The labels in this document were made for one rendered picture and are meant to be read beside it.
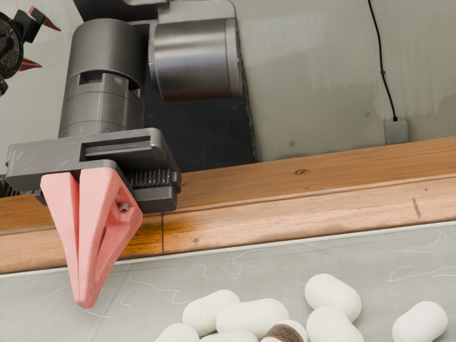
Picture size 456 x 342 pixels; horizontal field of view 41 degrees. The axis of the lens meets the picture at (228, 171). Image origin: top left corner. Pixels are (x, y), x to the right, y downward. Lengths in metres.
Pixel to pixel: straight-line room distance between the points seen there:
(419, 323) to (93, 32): 0.29
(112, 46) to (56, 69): 2.10
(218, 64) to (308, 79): 1.91
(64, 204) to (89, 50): 0.12
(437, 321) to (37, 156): 0.25
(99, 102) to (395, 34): 1.96
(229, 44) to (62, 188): 0.15
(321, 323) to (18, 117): 2.41
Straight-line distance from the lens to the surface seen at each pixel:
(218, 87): 0.44
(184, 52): 0.43
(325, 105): 2.35
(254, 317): 0.33
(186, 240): 0.45
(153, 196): 0.41
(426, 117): 2.40
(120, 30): 0.46
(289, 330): 0.31
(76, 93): 0.43
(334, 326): 0.30
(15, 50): 1.07
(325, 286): 0.34
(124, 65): 0.44
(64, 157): 0.39
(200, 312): 0.34
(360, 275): 0.39
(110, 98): 0.42
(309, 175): 0.49
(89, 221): 0.38
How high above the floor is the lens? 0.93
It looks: 18 degrees down
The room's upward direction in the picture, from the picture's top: 10 degrees counter-clockwise
